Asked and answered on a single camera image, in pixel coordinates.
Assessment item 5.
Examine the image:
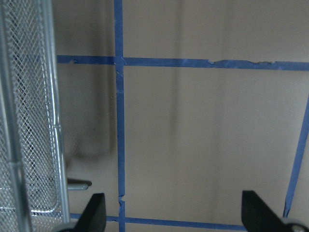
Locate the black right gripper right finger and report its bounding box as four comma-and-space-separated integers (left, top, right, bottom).
241, 190, 290, 232

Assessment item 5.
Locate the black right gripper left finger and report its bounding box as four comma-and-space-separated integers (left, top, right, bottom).
72, 193, 107, 232

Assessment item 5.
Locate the silver mesh top tray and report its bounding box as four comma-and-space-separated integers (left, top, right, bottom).
0, 0, 70, 232

